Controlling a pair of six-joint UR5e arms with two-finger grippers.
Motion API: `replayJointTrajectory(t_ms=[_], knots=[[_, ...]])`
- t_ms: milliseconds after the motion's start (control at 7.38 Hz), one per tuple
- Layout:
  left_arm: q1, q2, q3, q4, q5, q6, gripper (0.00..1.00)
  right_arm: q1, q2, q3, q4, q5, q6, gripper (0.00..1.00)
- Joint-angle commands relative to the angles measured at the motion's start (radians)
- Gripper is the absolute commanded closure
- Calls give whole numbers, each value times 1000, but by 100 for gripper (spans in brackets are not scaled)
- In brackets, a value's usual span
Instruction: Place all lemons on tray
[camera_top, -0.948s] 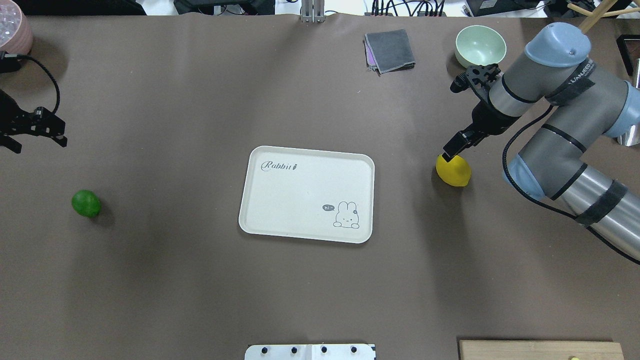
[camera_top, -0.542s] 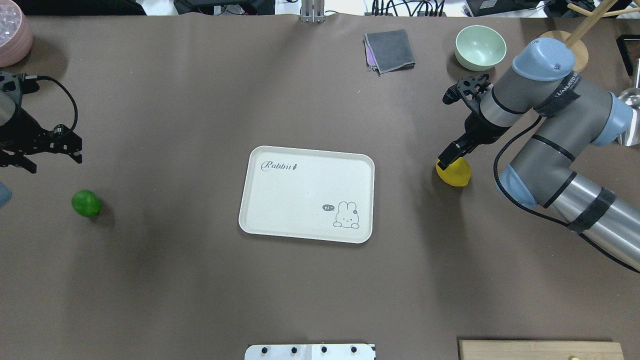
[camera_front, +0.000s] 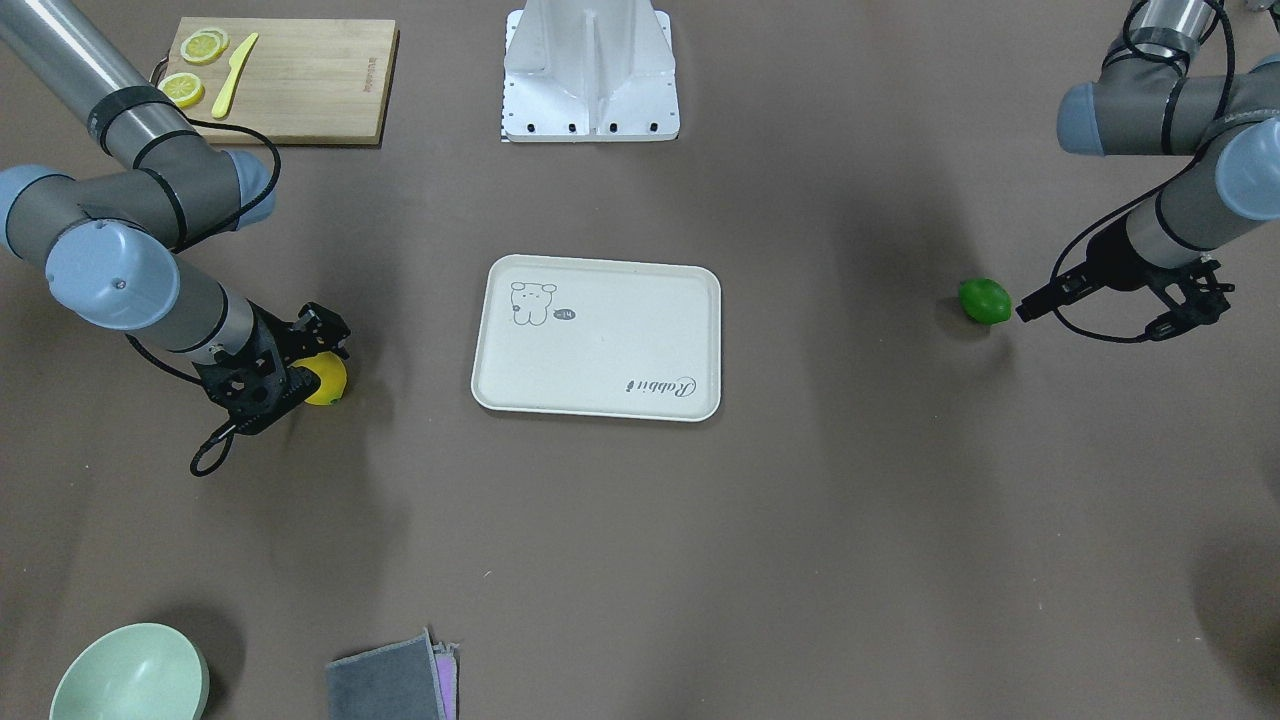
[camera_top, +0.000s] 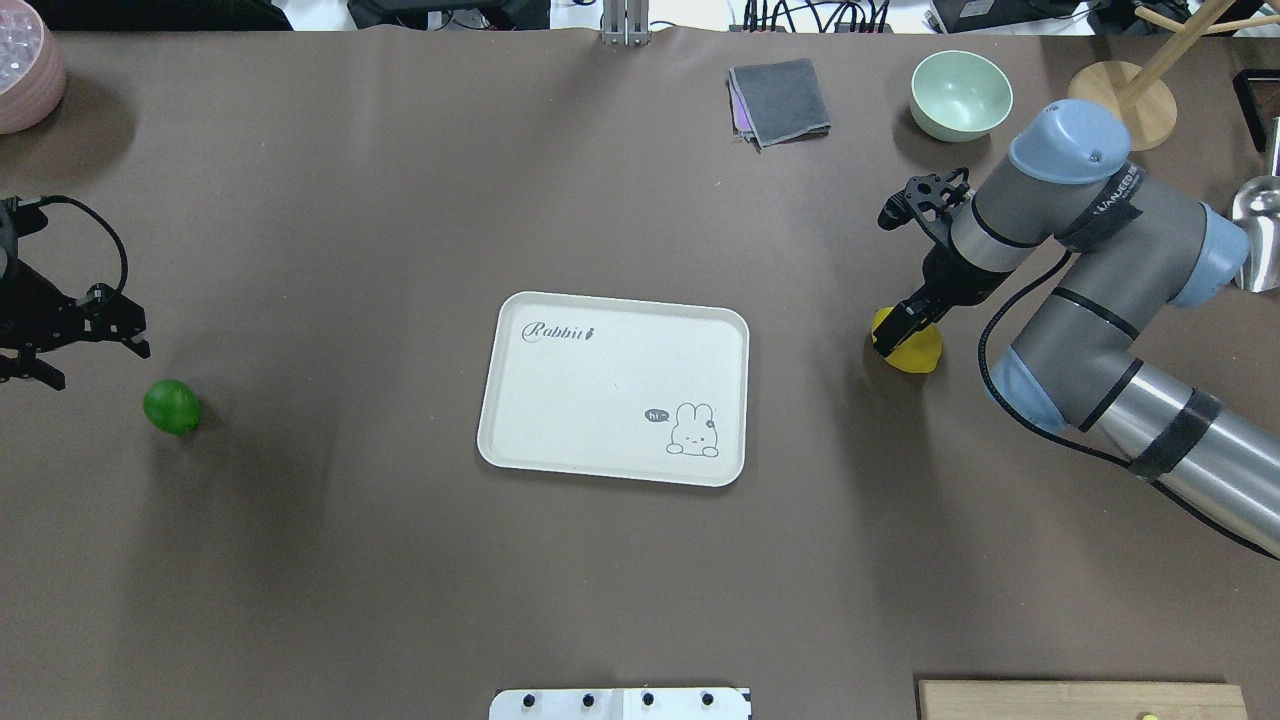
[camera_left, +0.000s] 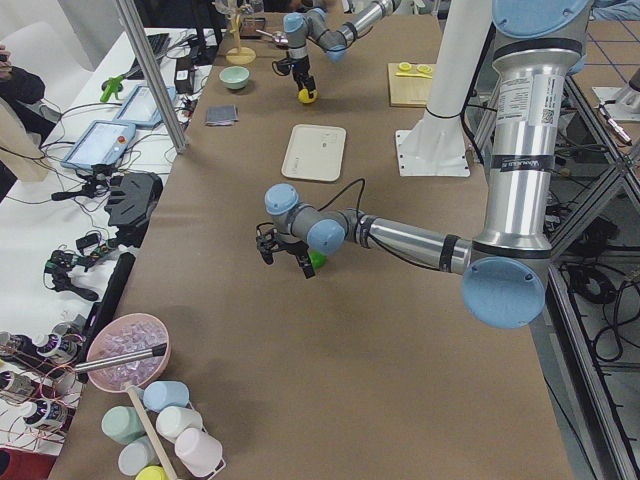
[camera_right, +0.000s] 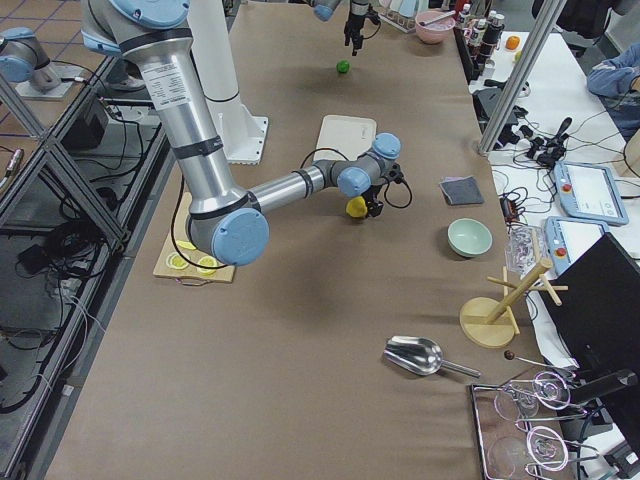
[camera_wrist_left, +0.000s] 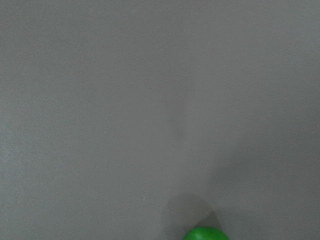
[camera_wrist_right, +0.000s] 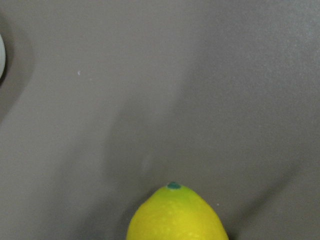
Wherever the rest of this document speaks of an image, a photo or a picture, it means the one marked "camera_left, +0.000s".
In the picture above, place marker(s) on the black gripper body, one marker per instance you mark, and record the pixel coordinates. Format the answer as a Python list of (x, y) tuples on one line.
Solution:
[(286, 246), (300, 68)]

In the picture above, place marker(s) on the yellow lemon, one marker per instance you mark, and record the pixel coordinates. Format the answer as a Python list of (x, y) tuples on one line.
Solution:
[(306, 96)]

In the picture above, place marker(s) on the green lime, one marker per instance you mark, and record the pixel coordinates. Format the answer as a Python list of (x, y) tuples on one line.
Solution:
[(317, 259)]

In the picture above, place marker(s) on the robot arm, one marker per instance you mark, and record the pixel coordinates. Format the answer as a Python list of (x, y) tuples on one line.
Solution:
[(311, 26), (504, 267)]

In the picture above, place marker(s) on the black tray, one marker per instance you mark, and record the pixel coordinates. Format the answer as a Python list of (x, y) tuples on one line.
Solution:
[(251, 28)]

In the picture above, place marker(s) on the white rabbit tray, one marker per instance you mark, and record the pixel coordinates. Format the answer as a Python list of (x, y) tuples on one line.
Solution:
[(314, 153)]

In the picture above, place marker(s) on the wooden mug tree stand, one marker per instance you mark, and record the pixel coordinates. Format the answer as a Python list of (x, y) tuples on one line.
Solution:
[(235, 11)]

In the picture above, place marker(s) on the mint green bowl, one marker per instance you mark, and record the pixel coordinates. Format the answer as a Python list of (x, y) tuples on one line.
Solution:
[(234, 77)]

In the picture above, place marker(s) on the grey folded cloth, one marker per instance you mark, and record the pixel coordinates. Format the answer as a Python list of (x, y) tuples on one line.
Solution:
[(223, 115)]

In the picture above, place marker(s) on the wooden cutting board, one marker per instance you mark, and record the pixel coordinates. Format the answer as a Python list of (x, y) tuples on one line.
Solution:
[(408, 89)]

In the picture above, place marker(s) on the teach pendant far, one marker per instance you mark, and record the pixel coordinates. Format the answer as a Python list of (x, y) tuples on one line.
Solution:
[(140, 109)]

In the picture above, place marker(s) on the teach pendant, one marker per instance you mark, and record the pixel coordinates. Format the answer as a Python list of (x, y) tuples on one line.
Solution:
[(103, 143), (140, 109)]

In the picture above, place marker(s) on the metal tongs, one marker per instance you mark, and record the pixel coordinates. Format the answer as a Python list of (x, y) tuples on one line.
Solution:
[(155, 351)]

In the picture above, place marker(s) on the white central column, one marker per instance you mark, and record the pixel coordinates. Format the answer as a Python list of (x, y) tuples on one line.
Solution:
[(463, 38)]

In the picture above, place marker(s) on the pink bowl with ice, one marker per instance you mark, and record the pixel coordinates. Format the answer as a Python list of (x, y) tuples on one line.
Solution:
[(128, 334)]

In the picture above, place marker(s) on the teach pendant near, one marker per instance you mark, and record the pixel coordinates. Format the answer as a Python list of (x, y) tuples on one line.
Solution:
[(103, 143)]

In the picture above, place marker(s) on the pastel cup rack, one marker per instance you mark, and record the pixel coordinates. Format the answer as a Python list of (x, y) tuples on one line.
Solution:
[(167, 415)]

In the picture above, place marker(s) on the aluminium frame post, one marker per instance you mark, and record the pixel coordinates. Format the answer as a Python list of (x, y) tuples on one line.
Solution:
[(134, 29)]

